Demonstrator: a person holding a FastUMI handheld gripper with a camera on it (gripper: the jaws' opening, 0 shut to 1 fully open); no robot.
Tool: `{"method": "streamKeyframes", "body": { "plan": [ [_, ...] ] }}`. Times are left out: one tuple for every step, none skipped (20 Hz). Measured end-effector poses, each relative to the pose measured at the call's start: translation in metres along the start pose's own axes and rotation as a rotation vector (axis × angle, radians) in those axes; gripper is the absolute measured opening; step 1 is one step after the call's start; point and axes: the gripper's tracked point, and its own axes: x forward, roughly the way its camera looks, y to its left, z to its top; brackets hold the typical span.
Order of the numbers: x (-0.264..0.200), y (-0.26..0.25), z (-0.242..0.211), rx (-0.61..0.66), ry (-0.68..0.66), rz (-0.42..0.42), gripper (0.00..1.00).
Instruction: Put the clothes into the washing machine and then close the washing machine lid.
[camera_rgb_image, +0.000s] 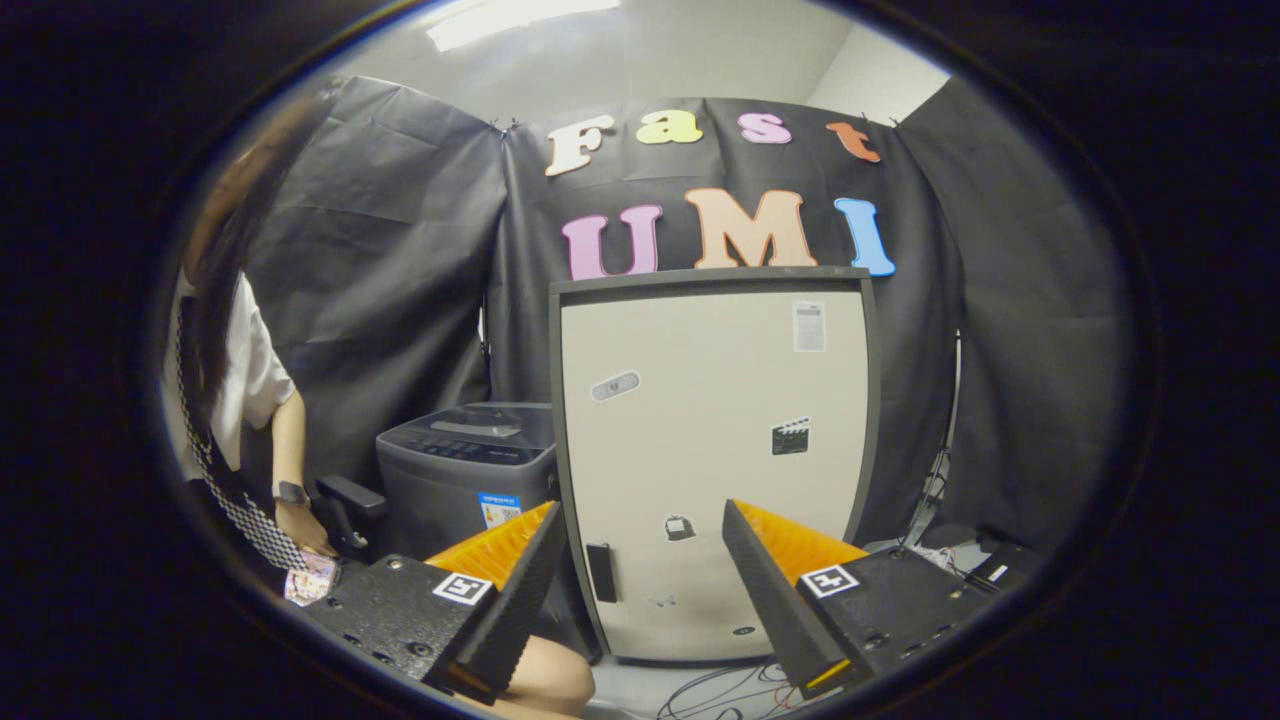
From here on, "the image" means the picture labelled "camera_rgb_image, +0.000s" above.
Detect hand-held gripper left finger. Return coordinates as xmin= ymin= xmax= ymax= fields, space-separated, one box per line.
xmin=303 ymin=502 xmax=569 ymax=706

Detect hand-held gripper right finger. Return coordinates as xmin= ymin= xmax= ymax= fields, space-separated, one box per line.
xmin=721 ymin=499 xmax=999 ymax=700

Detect grey washing machine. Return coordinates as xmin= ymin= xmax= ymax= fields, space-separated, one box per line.
xmin=375 ymin=402 xmax=561 ymax=563

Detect person's bare knee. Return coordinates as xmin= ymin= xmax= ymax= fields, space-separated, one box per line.
xmin=495 ymin=635 xmax=596 ymax=719

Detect black office chair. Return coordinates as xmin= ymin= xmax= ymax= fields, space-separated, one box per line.
xmin=315 ymin=475 xmax=388 ymax=563

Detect black tripod stand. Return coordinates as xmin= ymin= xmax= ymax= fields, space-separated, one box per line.
xmin=900 ymin=330 xmax=961 ymax=546

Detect smartphone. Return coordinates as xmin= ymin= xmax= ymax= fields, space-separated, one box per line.
xmin=283 ymin=555 xmax=341 ymax=608

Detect black box on floor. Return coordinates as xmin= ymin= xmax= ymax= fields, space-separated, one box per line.
xmin=965 ymin=540 xmax=1041 ymax=591

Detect black backdrop cloth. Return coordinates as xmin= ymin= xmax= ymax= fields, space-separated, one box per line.
xmin=240 ymin=75 xmax=1131 ymax=551

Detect floor cables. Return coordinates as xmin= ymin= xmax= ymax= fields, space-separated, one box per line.
xmin=655 ymin=660 xmax=801 ymax=720

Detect beige cabinet with dark frame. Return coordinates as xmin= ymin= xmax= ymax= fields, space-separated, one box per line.
xmin=548 ymin=266 xmax=883 ymax=666

